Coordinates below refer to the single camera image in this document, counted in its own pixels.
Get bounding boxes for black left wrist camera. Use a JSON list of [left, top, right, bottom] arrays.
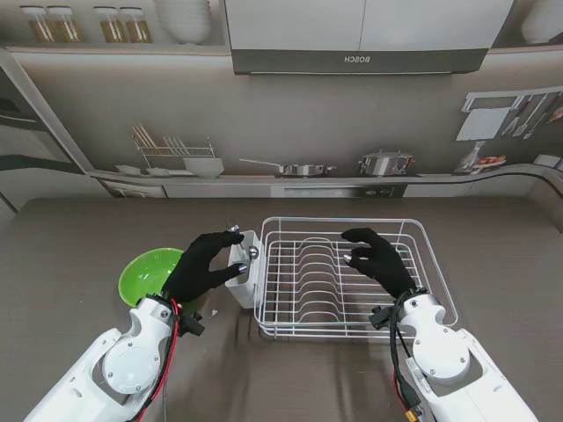
[[178, 310, 207, 338]]

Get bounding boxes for green plastic bowl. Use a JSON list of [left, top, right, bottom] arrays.
[[118, 247, 186, 309]]

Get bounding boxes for red power cable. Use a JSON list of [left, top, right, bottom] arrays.
[[391, 371, 423, 422], [129, 298, 184, 422]]

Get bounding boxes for printed kitchen scene backdrop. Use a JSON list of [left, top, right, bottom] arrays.
[[0, 0, 563, 229]]

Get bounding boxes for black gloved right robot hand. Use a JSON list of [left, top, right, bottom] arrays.
[[341, 227, 419, 301]]

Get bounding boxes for thin grey cable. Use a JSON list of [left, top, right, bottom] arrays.
[[159, 382, 172, 422]]

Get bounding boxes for white plastic utensil holder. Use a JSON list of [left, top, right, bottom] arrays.
[[224, 229, 267, 309]]

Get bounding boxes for black camera cable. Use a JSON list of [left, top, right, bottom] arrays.
[[387, 287, 430, 414]]

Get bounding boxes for white wire dish rack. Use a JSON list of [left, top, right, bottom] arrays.
[[253, 216, 458, 341]]

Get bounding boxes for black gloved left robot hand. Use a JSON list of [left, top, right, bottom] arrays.
[[160, 230, 250, 304]]

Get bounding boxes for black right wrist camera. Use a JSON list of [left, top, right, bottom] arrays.
[[369, 306, 395, 330]]

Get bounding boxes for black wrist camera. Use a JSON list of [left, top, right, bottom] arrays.
[[178, 310, 207, 338], [369, 306, 395, 330]]

